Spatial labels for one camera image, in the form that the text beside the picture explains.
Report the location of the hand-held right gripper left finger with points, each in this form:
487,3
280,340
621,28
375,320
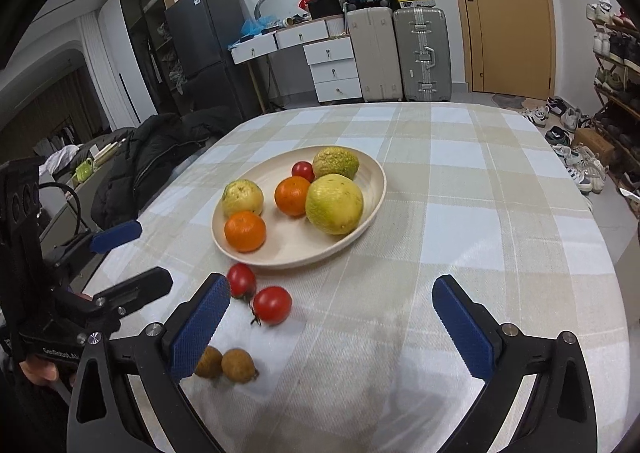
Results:
200,328

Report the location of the wooden door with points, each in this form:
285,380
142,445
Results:
505,43

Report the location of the small yellow guava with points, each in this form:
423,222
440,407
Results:
242,199

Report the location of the black jacket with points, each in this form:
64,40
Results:
145,158

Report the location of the dark grey refrigerator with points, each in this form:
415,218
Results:
210,48

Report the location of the beige suitcase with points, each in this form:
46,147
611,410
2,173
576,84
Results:
374,55

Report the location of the person's left forearm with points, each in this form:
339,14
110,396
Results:
22,418

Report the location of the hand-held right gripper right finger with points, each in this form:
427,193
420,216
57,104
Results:
462,328

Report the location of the person's left hand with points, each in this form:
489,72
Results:
40,373

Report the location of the checked tablecloth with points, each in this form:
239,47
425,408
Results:
450,233

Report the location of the green yellow guava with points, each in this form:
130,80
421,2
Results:
336,163

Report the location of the dark glass cabinet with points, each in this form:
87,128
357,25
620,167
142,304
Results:
145,23

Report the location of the white wardrobe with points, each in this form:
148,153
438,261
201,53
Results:
117,63

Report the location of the white drawer cabinet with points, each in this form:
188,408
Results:
332,70

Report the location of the white desk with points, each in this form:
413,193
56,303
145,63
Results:
280,40

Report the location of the shoe rack with shoes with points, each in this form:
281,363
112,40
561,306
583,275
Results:
617,73

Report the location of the brown curtain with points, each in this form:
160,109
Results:
50,108

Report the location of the red tomato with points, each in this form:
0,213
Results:
241,279
271,304
302,171

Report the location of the green object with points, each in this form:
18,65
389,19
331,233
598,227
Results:
82,172

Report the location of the orange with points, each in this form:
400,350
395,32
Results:
292,195
245,231

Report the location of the brown longan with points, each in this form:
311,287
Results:
239,365
211,361

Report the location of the silver suitcase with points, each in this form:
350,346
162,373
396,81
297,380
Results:
422,55

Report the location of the group of shoes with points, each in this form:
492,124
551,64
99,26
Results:
575,158

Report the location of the yellow black shoe box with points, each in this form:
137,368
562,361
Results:
414,0

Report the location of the brown cardboard box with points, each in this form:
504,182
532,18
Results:
592,145

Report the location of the large yellow guava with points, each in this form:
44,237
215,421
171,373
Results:
334,204

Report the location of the blue plastic bag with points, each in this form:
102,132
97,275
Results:
256,25

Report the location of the cream round plate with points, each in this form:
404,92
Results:
295,245

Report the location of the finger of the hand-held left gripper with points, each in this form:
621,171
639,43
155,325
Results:
116,235
137,289

